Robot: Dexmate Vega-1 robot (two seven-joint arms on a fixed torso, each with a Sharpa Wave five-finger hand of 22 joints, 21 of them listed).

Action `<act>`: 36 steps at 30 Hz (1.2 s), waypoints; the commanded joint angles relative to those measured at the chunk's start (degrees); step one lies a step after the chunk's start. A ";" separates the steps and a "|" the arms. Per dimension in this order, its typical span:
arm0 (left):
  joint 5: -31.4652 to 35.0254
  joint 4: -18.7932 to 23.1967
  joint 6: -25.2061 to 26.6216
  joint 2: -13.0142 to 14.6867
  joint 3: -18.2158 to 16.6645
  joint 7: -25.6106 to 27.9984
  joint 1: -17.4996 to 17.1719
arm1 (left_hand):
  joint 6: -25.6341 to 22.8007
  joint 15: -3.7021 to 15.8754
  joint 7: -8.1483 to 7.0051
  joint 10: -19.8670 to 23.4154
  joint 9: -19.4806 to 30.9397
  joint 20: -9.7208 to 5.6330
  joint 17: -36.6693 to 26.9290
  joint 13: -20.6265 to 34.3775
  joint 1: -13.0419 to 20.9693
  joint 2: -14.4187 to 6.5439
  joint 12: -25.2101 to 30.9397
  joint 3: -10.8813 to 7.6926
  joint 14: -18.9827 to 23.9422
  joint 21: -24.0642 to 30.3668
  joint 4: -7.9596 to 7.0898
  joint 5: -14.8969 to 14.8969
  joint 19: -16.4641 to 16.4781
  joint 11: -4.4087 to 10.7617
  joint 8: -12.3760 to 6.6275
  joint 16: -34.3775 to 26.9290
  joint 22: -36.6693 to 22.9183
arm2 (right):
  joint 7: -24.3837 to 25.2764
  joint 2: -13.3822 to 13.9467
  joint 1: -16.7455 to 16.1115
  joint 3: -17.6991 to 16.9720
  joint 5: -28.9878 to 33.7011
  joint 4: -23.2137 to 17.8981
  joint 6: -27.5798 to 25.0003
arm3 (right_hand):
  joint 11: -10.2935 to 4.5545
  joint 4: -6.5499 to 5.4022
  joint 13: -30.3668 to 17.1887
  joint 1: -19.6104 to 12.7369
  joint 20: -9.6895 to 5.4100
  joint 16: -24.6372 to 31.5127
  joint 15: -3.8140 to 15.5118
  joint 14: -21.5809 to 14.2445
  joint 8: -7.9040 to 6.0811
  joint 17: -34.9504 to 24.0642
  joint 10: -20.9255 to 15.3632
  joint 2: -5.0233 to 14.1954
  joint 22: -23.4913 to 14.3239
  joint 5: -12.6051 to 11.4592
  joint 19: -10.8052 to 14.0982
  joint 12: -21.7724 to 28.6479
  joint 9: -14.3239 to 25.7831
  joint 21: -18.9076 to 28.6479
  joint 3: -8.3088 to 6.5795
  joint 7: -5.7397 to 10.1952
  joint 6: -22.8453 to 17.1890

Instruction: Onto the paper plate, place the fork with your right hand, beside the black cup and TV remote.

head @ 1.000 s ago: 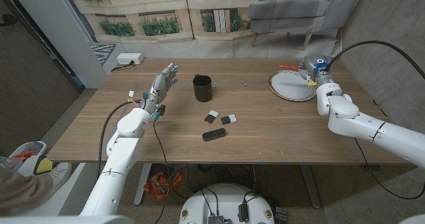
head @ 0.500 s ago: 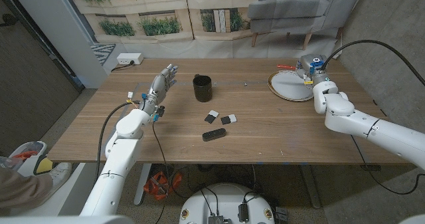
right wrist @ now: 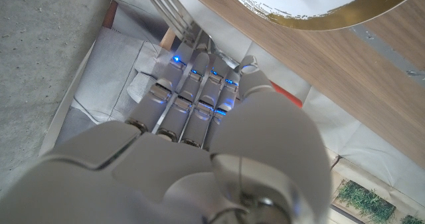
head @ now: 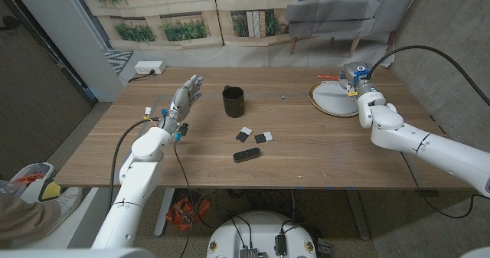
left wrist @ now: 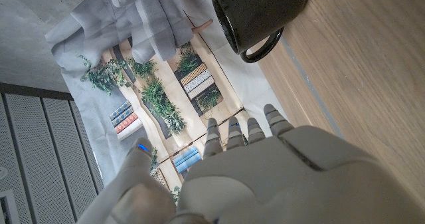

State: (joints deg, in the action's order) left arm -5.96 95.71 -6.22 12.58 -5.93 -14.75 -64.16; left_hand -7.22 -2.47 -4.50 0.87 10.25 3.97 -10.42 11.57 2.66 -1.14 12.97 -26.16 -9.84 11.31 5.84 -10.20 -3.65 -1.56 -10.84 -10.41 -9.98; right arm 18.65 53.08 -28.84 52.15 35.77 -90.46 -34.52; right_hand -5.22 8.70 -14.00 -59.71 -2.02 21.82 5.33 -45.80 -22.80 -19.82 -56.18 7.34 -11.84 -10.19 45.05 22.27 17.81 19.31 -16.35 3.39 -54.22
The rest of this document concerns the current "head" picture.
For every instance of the black box on torso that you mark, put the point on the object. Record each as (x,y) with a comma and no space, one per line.
(280,245)

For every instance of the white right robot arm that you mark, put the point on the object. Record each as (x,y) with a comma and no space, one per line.
(421,143)

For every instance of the white table leg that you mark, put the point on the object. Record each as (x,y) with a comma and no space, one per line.
(164,212)

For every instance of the black and white card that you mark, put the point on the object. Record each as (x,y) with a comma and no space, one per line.
(263,137)
(243,134)

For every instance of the white paper plate gold rim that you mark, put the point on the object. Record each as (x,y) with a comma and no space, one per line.
(333,99)

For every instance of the orange tool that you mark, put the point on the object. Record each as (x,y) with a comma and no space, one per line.
(180,214)

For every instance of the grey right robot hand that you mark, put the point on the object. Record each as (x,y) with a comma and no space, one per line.
(356,78)

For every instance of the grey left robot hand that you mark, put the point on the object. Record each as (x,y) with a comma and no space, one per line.
(181,101)

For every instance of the person in brown clothes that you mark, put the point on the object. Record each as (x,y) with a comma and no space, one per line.
(23,219)

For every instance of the black cup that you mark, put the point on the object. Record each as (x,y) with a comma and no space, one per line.
(233,103)

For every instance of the white shoe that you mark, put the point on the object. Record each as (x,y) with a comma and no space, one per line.
(69,200)

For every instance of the black TV remote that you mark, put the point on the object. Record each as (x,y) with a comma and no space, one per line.
(247,155)

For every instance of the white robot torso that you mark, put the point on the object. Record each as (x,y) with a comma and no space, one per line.
(260,227)

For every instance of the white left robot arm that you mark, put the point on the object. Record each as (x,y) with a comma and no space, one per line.
(134,189)

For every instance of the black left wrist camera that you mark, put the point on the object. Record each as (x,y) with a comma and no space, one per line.
(183,129)

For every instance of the printed room backdrop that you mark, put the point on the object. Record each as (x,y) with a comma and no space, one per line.
(249,55)

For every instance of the yellow object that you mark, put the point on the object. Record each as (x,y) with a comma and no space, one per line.
(51,191)

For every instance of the white bin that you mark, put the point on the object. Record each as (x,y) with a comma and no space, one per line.
(32,185)

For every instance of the white power strip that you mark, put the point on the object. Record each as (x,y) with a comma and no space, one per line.
(149,67)

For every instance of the grey table leg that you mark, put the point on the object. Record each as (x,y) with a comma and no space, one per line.
(360,216)

